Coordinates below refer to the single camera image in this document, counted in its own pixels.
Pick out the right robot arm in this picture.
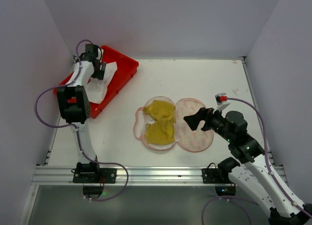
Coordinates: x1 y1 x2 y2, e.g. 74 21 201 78
183 108 312 225

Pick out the floral mesh laundry bag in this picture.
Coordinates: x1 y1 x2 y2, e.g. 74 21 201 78
133 95 215 153

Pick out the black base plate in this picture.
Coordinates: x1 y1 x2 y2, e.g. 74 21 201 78
71 162 117 184
201 168 231 184

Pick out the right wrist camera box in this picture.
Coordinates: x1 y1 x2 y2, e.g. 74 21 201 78
214 93 230 112

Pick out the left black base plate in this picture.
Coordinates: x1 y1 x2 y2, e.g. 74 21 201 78
71 162 117 184

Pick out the red plastic tray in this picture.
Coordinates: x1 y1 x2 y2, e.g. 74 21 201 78
54 46 139 119

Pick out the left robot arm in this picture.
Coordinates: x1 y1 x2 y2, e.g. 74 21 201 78
56 40 106 176

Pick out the aluminium front rail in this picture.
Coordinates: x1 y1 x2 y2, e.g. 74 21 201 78
30 165 288 187

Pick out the yellow bra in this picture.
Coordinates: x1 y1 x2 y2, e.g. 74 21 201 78
143 100 176 145

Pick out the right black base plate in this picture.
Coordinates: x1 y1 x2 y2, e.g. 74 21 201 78
201 168 231 184

